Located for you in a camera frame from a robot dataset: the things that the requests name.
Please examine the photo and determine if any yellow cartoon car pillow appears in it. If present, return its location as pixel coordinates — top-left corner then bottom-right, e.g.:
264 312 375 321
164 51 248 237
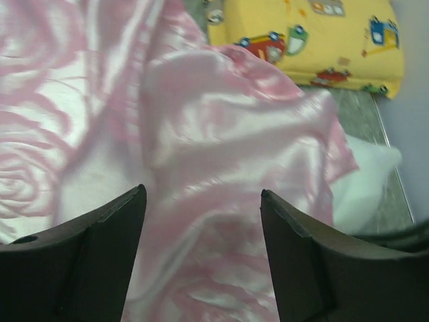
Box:
204 0 404 98

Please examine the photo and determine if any pink pillowcase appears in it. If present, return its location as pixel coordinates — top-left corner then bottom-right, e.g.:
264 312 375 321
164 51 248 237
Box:
1 1 357 321

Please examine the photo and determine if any white pillow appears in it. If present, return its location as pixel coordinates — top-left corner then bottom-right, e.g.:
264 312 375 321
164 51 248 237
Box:
330 135 402 234

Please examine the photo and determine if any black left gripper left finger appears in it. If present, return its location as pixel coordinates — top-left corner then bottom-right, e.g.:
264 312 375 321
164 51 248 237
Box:
1 184 147 321

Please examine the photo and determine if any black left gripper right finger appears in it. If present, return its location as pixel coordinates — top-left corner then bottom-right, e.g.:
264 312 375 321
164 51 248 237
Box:
261 190 428 322

